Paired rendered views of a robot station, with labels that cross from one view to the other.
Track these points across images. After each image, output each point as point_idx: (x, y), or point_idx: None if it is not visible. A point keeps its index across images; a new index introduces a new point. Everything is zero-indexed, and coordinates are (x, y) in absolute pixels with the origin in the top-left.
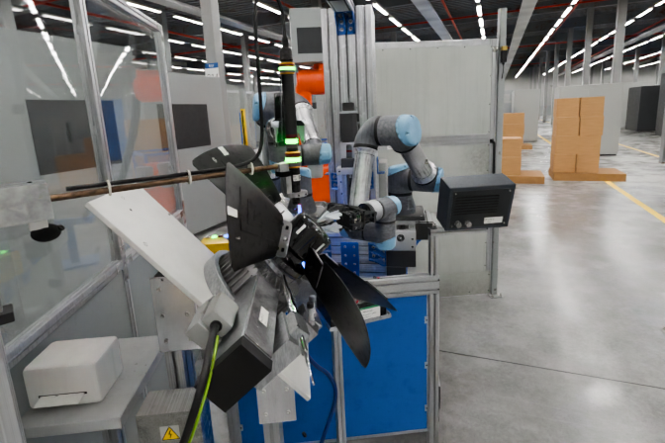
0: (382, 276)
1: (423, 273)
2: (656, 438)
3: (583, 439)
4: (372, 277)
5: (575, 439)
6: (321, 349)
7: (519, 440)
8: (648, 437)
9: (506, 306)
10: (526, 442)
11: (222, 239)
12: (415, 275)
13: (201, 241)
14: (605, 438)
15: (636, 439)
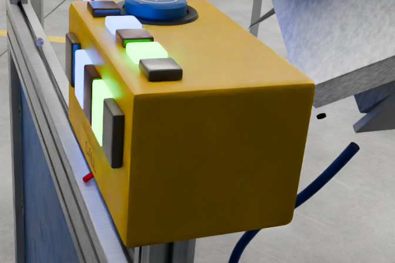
0: (23, 39)
1: (12, 7)
2: (7, 154)
3: (6, 202)
4: (28, 48)
5: (5, 208)
6: None
7: (4, 258)
8: (6, 158)
9: None
10: (9, 251)
11: (192, 33)
12: (21, 14)
13: (254, 82)
14: (5, 186)
15: (8, 167)
